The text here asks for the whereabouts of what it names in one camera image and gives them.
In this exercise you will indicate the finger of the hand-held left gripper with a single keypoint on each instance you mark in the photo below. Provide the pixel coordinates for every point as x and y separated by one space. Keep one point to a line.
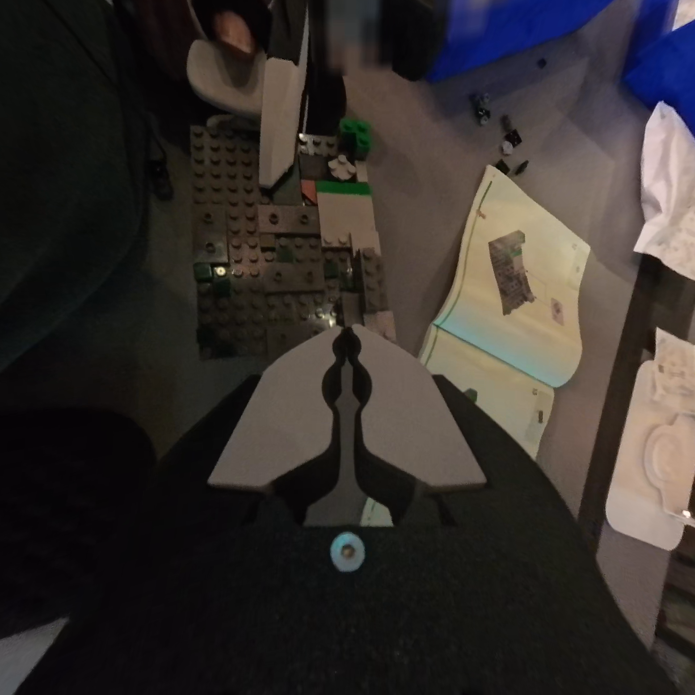
282 119
328 108

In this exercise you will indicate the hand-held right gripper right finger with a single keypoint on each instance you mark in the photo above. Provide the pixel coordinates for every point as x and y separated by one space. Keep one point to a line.
418 423

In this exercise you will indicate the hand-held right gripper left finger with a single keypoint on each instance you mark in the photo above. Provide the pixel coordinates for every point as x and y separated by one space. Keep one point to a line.
288 423

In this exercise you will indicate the green building brick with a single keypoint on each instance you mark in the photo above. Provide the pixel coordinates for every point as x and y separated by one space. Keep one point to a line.
358 135

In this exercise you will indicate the dark grey brick model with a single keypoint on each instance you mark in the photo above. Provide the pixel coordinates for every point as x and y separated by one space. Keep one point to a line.
233 179

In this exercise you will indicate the person's left hand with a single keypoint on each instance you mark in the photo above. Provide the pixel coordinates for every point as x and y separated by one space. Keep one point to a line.
234 32

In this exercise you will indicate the small green brick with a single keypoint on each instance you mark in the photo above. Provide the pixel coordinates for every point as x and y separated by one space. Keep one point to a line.
471 395

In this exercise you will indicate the open instruction booklet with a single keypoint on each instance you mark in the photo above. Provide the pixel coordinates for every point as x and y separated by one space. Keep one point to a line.
516 304

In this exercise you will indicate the scattered small brick pieces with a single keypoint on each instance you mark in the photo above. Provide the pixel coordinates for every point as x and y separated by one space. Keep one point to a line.
512 138

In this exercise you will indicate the dark tray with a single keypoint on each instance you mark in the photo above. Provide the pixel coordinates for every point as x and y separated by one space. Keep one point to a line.
613 353

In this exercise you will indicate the clear bag of white parts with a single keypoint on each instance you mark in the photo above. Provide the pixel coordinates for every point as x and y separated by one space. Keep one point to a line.
651 450

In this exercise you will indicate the crumpled white plastic bag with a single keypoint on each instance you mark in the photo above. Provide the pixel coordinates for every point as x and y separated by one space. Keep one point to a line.
670 190

